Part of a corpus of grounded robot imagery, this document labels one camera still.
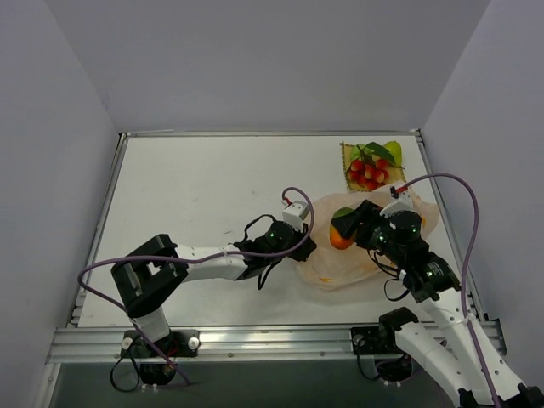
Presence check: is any orange green fake mango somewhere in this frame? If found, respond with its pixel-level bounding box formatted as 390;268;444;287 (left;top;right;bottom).
329;207;355;250

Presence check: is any translucent printed plastic bag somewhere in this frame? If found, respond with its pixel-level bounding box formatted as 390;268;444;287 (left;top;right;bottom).
296;189;439;292

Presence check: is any red fake cherry tomatoes bunch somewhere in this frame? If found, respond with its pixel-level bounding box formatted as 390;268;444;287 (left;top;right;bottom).
344;141;399;192

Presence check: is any green fake apple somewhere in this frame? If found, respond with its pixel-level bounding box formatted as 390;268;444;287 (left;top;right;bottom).
384;141;402;167

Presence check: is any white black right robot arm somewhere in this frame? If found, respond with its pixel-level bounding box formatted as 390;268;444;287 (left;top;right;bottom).
331;200;543;407

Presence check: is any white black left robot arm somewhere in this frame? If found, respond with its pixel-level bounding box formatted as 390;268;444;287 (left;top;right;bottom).
110;219;317;356

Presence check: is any yellow woven bamboo mat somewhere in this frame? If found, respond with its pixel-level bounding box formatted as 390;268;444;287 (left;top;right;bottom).
338;140;405;193

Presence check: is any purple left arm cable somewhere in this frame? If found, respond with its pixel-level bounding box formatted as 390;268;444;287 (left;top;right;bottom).
77;186;316;386

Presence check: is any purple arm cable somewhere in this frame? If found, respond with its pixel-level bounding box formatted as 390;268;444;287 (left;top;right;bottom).
393;173;502;408
77;186;316;386

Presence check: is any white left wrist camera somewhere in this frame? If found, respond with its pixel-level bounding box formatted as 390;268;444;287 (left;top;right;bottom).
282;201;309;225

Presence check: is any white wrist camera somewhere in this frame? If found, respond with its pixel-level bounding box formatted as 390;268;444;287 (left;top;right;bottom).
380;186;414;218
282;201;309;225

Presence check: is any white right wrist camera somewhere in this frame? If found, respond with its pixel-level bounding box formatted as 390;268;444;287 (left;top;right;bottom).
380;186;414;218

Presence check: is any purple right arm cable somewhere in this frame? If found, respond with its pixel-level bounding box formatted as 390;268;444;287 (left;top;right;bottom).
393;173;502;408

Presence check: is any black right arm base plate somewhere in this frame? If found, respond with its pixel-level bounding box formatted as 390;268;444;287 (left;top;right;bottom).
350;325;402;356

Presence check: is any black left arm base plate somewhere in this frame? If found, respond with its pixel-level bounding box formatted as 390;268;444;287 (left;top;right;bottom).
121;330;201;359

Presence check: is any aluminium front frame rail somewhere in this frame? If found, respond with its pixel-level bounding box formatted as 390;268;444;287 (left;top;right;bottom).
46;323;355;364

